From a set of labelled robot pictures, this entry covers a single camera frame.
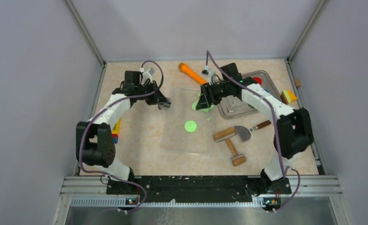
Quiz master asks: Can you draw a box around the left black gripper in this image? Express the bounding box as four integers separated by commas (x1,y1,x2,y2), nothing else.
135,80,168,105

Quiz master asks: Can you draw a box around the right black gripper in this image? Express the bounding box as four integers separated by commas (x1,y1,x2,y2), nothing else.
197,81,231,110

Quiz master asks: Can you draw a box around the green dough lump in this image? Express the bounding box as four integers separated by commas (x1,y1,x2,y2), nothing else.
192,93,215,113

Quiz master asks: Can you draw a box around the clear plastic tray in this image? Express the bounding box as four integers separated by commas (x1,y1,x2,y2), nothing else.
161,87,217,156

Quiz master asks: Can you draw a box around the metal scraper wooden handle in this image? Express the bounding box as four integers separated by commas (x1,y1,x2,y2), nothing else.
234,120,271,142

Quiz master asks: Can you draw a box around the wooden double-ended roller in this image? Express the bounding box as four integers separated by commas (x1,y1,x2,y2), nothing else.
213,127,246,166

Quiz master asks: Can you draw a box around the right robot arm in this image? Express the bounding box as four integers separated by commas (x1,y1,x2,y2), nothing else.
196,63,314,193

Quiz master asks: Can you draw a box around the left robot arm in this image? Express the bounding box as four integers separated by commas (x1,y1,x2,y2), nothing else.
76,68,171,194

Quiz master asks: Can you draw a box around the red dough disc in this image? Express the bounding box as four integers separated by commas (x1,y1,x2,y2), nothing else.
253,76,262,85

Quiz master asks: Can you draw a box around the round cut green wrapper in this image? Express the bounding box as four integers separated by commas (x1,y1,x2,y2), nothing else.
184,120,198,133

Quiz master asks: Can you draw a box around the stainless steel tray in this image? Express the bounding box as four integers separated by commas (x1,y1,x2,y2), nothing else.
218,70,281,120

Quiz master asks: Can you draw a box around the orange plastic rolling pin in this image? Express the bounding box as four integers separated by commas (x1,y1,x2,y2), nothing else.
178,63,207,85

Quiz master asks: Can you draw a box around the yellow red blue toy brick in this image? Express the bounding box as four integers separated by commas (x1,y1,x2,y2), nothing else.
112,119,121,144

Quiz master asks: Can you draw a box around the orange yellow foam block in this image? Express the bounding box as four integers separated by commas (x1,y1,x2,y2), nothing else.
280,90,298,105

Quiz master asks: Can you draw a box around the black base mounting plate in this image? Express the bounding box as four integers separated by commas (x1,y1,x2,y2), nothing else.
106,175,291,203

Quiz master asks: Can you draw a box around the small wooden block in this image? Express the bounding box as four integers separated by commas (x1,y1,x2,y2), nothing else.
294,78,301,88

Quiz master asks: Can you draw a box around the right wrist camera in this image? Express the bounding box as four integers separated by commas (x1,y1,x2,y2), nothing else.
201,65,216,84

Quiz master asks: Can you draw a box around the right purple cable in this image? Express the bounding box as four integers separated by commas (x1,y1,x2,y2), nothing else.
206,50,301,213

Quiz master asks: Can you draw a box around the aluminium frame rail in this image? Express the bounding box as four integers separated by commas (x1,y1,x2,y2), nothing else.
53,175,353,225

